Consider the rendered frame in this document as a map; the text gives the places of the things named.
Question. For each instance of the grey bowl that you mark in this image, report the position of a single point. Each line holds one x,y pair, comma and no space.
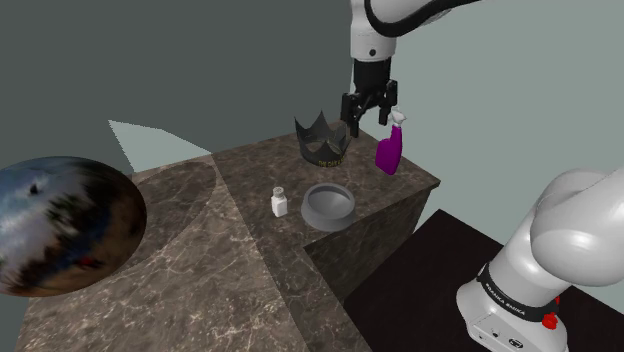
327,217

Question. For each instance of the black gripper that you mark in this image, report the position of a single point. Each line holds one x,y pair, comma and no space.
372,75

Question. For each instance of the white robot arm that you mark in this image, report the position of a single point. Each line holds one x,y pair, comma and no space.
560,239

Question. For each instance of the black crown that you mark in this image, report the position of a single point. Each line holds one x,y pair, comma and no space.
312,146

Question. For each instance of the large landscape-patterned sphere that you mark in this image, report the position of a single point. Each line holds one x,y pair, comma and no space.
63,229

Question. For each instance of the dark robot stand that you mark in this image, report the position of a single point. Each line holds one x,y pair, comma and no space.
414,292

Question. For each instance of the white salt shaker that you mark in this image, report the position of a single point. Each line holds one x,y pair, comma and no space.
279,204

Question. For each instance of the purple spray bottle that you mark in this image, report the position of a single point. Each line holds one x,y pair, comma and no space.
390,153

